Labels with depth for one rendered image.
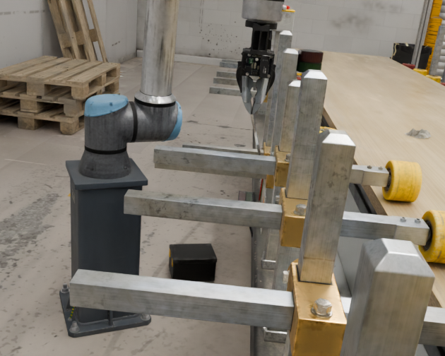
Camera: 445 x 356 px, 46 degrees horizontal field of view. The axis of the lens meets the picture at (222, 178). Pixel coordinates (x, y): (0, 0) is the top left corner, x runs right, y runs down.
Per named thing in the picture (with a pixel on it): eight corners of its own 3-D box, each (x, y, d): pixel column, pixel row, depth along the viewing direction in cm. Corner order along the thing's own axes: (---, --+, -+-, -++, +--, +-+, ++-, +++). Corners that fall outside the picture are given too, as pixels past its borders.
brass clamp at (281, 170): (270, 186, 100) (274, 161, 99) (269, 164, 113) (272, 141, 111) (303, 189, 100) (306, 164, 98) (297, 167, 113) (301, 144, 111)
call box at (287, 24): (270, 33, 169) (273, 8, 167) (270, 31, 176) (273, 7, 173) (292, 34, 169) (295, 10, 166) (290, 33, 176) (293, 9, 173)
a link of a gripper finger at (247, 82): (237, 117, 120) (241, 77, 117) (238, 111, 125) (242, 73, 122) (251, 119, 120) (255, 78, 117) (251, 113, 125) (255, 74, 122)
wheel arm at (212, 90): (208, 95, 250) (209, 86, 248) (209, 93, 253) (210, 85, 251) (299, 104, 249) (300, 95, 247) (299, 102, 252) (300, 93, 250)
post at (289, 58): (260, 232, 139) (284, 49, 123) (260, 226, 143) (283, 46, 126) (274, 233, 139) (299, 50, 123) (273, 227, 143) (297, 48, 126)
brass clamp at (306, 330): (285, 359, 53) (292, 317, 52) (280, 288, 66) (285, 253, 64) (346, 365, 53) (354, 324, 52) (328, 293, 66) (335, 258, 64)
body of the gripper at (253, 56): (238, 78, 115) (244, 21, 111) (239, 72, 123) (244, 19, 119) (273, 81, 115) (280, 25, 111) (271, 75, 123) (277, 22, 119)
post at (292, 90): (260, 294, 117) (288, 80, 101) (260, 286, 120) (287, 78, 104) (276, 296, 117) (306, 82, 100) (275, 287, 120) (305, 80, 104)
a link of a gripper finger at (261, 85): (251, 119, 120) (255, 78, 117) (251, 113, 125) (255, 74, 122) (264, 119, 120) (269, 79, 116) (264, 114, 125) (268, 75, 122)
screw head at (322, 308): (312, 317, 52) (313, 306, 52) (310, 305, 54) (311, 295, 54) (333, 319, 52) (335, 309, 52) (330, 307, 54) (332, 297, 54)
